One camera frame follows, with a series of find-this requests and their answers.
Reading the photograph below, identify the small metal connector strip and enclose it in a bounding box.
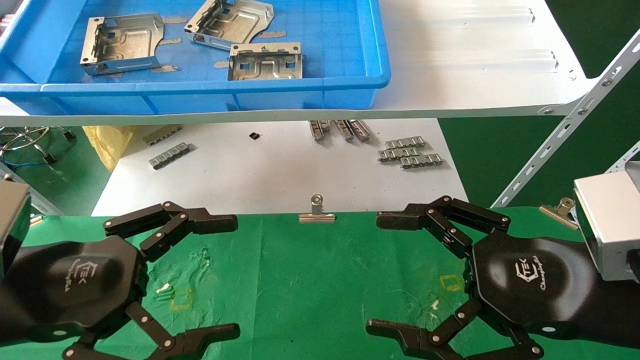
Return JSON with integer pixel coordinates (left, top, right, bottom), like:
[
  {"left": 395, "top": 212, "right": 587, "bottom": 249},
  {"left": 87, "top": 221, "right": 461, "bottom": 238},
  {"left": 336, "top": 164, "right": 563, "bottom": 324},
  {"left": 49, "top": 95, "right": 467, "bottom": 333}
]
[
  {"left": 377, "top": 147, "right": 420, "bottom": 163},
  {"left": 149, "top": 142, "right": 191, "bottom": 170},
  {"left": 399, "top": 153, "right": 445, "bottom": 170},
  {"left": 309, "top": 120, "right": 331, "bottom": 142},
  {"left": 143, "top": 125, "right": 184, "bottom": 147},
  {"left": 348, "top": 119, "right": 372, "bottom": 142},
  {"left": 384, "top": 136, "right": 427, "bottom": 150},
  {"left": 334, "top": 120, "right": 355, "bottom": 142}
]

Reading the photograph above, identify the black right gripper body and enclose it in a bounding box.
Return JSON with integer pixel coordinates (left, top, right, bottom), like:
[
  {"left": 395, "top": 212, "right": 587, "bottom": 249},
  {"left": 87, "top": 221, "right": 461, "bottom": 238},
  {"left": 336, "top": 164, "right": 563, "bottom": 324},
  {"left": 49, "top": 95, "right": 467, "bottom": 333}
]
[{"left": 469, "top": 234, "right": 602, "bottom": 342}]

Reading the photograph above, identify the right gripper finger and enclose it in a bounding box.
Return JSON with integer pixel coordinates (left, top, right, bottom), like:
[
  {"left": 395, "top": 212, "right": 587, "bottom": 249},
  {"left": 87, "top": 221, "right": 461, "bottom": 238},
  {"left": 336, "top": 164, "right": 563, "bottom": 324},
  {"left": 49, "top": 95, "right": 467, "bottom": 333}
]
[
  {"left": 365, "top": 298, "right": 545, "bottom": 360},
  {"left": 376, "top": 195, "right": 512, "bottom": 259}
]

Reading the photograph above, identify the yellow cloth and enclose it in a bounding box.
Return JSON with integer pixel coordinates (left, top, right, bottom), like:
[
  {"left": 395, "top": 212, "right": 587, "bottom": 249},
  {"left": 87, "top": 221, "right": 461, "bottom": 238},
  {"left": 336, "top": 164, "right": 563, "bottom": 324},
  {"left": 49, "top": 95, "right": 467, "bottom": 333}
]
[{"left": 82, "top": 125, "right": 136, "bottom": 173}]

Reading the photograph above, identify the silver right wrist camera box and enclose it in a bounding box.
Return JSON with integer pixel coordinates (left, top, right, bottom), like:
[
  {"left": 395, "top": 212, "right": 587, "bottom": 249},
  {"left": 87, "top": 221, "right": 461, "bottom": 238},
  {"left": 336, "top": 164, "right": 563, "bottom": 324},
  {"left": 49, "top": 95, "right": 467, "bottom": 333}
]
[{"left": 573, "top": 161, "right": 640, "bottom": 282}]

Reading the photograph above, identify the green table cloth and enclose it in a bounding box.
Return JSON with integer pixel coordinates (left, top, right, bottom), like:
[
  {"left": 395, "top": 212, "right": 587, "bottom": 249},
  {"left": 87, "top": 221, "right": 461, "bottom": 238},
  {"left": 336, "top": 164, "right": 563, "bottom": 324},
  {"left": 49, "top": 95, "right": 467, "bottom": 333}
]
[{"left": 0, "top": 206, "right": 640, "bottom": 360}]

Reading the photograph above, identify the blue plastic bin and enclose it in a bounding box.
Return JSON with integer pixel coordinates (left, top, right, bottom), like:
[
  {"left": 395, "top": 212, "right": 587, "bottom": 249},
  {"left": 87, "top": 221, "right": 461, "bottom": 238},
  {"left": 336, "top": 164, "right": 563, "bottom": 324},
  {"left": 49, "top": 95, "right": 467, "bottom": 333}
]
[{"left": 0, "top": 0, "right": 392, "bottom": 116}]

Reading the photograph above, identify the grey metal frame bar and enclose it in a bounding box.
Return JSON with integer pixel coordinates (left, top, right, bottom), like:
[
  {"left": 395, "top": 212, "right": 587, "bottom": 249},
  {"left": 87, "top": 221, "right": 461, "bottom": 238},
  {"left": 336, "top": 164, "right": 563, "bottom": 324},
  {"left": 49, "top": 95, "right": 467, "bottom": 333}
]
[{"left": 0, "top": 162, "right": 64, "bottom": 217}]

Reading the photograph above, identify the silver binder clip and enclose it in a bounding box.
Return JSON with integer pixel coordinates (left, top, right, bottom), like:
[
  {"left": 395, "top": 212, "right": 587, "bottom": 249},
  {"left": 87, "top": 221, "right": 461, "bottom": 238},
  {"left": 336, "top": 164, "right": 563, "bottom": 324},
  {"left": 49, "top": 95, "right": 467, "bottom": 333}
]
[{"left": 298, "top": 194, "right": 337, "bottom": 224}]

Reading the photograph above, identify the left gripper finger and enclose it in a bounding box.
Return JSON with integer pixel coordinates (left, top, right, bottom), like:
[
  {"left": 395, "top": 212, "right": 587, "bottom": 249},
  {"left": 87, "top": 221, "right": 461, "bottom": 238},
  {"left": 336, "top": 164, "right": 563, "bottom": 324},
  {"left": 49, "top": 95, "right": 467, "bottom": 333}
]
[
  {"left": 103, "top": 201, "right": 239, "bottom": 263},
  {"left": 62, "top": 301, "right": 242, "bottom": 360}
]

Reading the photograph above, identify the grey cable bundle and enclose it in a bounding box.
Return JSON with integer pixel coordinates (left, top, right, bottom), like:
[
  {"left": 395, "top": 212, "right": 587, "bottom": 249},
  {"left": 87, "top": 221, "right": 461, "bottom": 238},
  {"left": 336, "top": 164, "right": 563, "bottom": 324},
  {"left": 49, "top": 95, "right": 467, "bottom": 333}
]
[{"left": 0, "top": 126, "right": 77, "bottom": 167}]

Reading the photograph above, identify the white perforated shelf strut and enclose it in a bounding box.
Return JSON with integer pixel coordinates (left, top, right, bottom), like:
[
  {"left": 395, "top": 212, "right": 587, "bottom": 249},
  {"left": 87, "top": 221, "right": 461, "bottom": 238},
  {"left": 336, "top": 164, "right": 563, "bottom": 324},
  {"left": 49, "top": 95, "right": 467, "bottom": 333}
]
[
  {"left": 604, "top": 141, "right": 640, "bottom": 174},
  {"left": 491, "top": 30, "right": 640, "bottom": 208}
]

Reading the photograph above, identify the stamped metal bracket plate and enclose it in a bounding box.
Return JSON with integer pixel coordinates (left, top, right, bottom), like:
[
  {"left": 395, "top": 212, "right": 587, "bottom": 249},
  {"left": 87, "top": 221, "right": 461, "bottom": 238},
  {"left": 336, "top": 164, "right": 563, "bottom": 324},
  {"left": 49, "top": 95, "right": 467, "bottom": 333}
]
[
  {"left": 80, "top": 13, "right": 166, "bottom": 77},
  {"left": 184, "top": 0, "right": 275, "bottom": 51},
  {"left": 227, "top": 42, "right": 304, "bottom": 82}
]

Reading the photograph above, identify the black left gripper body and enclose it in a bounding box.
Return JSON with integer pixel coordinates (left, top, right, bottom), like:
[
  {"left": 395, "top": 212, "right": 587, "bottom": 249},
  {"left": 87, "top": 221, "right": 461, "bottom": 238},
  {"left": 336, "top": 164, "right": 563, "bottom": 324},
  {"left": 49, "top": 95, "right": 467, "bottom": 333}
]
[{"left": 0, "top": 235, "right": 149, "bottom": 347}]

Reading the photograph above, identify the dark left wrist camera box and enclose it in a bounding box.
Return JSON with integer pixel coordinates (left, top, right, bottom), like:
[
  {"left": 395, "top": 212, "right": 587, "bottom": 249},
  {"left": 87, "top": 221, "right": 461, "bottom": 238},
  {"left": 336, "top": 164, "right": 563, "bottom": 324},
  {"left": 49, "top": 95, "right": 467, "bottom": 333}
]
[{"left": 0, "top": 180, "right": 32, "bottom": 281}]

